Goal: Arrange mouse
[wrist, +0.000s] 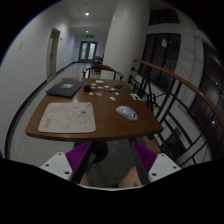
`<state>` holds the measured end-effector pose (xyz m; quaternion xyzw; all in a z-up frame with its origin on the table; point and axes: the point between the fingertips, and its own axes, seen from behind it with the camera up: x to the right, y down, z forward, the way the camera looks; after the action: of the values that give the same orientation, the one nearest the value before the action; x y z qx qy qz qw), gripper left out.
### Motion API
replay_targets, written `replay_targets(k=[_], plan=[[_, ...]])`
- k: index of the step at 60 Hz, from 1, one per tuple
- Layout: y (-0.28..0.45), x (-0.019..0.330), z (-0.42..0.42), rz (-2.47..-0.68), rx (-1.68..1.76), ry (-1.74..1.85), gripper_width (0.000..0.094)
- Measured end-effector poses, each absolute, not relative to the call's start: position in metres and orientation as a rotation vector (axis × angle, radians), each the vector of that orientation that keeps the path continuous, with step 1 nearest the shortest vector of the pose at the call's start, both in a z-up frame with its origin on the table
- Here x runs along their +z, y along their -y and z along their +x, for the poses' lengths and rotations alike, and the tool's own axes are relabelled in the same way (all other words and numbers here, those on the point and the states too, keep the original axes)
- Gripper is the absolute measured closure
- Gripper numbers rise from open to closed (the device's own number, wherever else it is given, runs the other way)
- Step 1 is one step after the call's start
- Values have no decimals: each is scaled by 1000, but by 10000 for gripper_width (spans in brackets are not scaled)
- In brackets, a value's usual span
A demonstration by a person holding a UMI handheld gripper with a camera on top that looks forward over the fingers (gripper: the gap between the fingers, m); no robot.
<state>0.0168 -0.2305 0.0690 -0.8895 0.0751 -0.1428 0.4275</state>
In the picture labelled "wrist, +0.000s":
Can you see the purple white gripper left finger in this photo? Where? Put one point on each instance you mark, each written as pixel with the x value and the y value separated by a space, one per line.
pixel 71 165

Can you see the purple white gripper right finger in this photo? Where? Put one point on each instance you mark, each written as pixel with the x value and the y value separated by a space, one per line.
pixel 150 166

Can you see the white patterned mouse pad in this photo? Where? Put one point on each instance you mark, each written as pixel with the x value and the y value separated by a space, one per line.
pixel 68 118

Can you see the grey computer mouse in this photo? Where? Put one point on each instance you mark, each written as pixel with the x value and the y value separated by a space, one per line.
pixel 127 113

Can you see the white tag table edge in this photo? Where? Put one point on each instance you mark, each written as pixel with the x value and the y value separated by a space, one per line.
pixel 135 96

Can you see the black laptop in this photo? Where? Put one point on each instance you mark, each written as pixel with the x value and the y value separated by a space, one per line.
pixel 66 88

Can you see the small black box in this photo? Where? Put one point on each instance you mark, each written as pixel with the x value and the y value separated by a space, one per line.
pixel 87 88

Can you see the white card on table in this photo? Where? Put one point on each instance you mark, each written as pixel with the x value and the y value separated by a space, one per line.
pixel 99 82

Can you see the wooden stair handrail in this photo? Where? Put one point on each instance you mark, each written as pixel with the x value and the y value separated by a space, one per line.
pixel 190 86

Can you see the wooden chair behind table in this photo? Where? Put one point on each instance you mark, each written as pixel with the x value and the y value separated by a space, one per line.
pixel 102 67

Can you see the wooden side door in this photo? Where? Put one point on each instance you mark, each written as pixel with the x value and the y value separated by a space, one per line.
pixel 52 52

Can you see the double glass door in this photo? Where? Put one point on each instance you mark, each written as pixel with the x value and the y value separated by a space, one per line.
pixel 87 51

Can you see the wooden table pedestal base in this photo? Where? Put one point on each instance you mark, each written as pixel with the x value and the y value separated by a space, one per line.
pixel 96 151

